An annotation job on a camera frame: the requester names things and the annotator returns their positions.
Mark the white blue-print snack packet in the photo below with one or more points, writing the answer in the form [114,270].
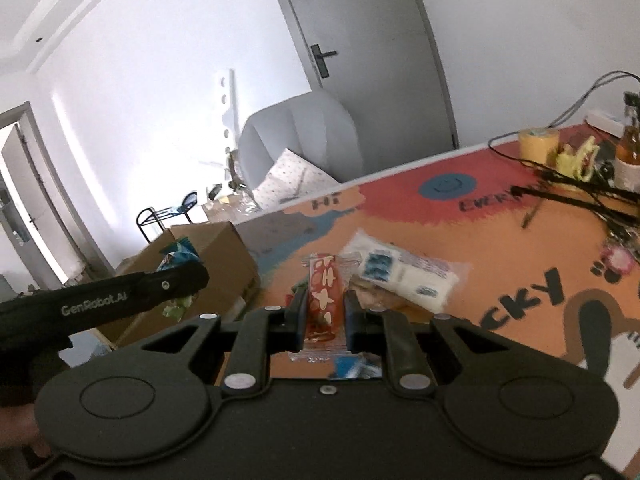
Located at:
[407,272]

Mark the white inner door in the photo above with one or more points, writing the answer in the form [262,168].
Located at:
[25,200]

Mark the colourful printed table mat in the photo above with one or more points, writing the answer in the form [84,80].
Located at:
[500,260]

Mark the small pink round item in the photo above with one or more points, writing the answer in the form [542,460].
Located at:
[618,260]

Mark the white power strip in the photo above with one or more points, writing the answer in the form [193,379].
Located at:
[606,121]

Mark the black shoe rack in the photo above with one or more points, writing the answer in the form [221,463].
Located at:
[189,203]

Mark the red flower-print snack packet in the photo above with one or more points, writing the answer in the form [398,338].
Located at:
[324,295]

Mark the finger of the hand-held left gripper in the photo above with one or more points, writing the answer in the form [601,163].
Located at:
[170,282]

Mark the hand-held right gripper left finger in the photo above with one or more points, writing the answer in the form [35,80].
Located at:
[300,321]

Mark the blue green snack packet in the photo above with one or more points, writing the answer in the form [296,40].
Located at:
[177,255]

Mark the dotted white sheet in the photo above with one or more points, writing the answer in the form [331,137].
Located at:
[290,175]

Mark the yellow tape roll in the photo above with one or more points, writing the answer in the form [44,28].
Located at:
[537,144]

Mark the brown snack packet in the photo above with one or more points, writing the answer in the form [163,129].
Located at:
[372,299]

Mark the grey door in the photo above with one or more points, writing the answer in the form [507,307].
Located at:
[380,85]

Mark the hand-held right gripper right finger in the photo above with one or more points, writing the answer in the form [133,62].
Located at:
[352,321]

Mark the light green snack packet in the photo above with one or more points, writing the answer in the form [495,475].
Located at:
[175,310]

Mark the grey armchair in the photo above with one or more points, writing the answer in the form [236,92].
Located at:
[300,125]

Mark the amber glass bottle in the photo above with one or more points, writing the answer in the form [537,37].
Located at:
[630,152]

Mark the white perforated board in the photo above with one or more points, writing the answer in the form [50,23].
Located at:
[226,105]

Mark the printed logo cardboard box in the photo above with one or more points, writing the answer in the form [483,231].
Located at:
[220,211]

